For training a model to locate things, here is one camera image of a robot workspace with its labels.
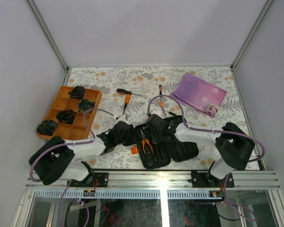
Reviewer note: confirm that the dark rolled band middle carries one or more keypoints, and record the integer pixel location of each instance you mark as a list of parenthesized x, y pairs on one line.
[(84, 105)]

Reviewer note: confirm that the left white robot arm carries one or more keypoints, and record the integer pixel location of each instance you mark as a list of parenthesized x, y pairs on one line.
[(56, 159)]

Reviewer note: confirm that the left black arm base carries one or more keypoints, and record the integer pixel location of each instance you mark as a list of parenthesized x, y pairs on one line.
[(98, 180)]

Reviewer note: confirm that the purple printed pouch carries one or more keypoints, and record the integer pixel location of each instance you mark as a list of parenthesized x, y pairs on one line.
[(199, 95)]

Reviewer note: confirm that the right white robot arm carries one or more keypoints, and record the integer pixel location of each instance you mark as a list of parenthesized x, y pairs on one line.
[(233, 145)]

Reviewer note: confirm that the dark rolled band lower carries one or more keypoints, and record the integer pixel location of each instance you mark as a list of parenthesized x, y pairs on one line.
[(66, 116)]

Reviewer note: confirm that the dark rolled band top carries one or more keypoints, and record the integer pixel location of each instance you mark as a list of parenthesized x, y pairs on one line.
[(77, 92)]

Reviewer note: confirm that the orange handled screwdriver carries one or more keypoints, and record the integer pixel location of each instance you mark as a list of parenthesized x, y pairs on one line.
[(126, 102)]

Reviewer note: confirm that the dark rolled band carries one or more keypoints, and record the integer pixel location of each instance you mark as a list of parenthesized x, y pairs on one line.
[(66, 116), (84, 105), (77, 92)]

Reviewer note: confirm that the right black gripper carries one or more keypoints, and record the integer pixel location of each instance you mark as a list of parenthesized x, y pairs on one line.
[(155, 140)]

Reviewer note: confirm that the black handled screwdriver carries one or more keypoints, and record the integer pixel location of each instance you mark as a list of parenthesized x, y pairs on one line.
[(125, 92)]

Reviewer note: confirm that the orange handled pliers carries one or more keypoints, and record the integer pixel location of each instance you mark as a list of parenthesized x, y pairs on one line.
[(146, 145)]

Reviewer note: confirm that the aluminium front rail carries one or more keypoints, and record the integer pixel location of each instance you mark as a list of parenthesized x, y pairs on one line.
[(160, 184)]

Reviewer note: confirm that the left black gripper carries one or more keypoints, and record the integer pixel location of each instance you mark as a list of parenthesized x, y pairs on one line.
[(132, 133)]

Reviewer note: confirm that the dark rolled band outside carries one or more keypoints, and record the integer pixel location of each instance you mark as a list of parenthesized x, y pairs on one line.
[(47, 127)]

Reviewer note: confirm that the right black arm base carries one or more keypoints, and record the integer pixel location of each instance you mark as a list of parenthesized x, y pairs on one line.
[(202, 179)]

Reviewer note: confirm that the black plastic tool case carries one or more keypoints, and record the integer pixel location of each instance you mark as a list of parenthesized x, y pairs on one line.
[(165, 152)]

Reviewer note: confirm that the orange compartment tray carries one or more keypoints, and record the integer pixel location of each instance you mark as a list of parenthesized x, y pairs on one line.
[(79, 129)]

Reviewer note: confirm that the orange tipped metal file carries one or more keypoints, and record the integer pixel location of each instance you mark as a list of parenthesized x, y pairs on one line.
[(162, 108)]

